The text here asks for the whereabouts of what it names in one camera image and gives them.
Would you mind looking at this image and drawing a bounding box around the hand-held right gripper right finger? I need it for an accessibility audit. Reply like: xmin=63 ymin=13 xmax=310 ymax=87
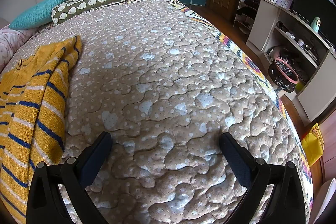
xmin=219 ymin=132 xmax=307 ymax=224

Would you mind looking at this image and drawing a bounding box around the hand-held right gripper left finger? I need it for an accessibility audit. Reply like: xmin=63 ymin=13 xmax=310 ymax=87
xmin=26 ymin=132 xmax=113 ymax=224

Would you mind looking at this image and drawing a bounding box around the yellow striped knit sweater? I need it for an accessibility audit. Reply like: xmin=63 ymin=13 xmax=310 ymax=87
xmin=0 ymin=35 xmax=82 ymax=219

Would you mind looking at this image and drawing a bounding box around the yellow bag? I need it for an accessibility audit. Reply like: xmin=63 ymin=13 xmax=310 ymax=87
xmin=301 ymin=123 xmax=324 ymax=165

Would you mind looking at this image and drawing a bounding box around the pink rimmed trash bin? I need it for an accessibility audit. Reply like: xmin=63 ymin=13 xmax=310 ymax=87
xmin=268 ymin=57 xmax=300 ymax=93

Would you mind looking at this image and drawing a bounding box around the white chair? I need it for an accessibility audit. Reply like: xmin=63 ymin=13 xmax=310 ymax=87
xmin=314 ymin=178 xmax=336 ymax=224

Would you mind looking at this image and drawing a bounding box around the beige quilted dotted bedspread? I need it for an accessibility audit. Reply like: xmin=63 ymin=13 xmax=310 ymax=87
xmin=0 ymin=0 xmax=314 ymax=224

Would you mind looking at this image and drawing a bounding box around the colourful patterned bed sheet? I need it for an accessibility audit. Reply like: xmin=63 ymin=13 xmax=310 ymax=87
xmin=129 ymin=0 xmax=314 ymax=214

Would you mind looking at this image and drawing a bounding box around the white shelf cabinet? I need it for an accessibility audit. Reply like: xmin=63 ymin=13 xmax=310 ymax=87
xmin=245 ymin=0 xmax=336 ymax=122

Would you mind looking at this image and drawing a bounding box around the pink floral duvet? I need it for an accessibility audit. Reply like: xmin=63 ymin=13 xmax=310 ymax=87
xmin=0 ymin=25 xmax=36 ymax=69

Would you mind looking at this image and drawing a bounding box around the white shoe rack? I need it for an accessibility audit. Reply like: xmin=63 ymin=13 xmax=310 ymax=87
xmin=233 ymin=0 xmax=263 ymax=35

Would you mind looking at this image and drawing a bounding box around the olive hedgehog print bolster pillow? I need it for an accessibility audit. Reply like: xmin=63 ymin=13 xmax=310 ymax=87
xmin=51 ymin=0 xmax=132 ymax=25

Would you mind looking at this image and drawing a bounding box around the teal knit pillow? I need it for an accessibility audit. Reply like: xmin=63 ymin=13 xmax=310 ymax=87
xmin=9 ymin=0 xmax=68 ymax=30

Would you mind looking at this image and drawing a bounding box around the purple square clock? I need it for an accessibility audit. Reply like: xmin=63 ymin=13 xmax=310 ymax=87
xmin=277 ymin=0 xmax=293 ymax=10

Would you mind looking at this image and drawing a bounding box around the black flat television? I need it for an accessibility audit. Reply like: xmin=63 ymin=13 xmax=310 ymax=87
xmin=291 ymin=0 xmax=336 ymax=43

